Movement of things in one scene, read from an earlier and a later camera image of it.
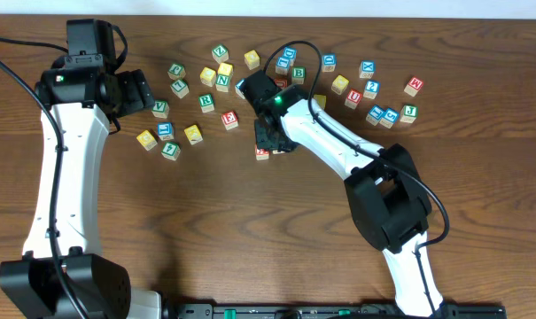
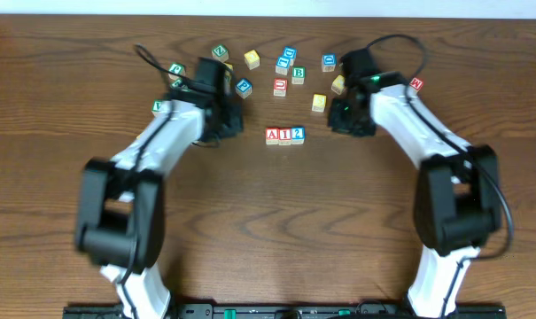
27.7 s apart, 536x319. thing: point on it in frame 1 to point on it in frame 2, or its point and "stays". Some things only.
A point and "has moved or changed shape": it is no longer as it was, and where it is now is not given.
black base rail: [324, 310] stays
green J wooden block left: [176, 72] stays
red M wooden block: [413, 86] stays
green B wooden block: [299, 74] stays
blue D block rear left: [290, 53] stays
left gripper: [139, 94] to [236, 123]
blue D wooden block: [329, 62] stays
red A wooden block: [262, 154] has moved or changed shape
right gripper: [263, 141] to [337, 123]
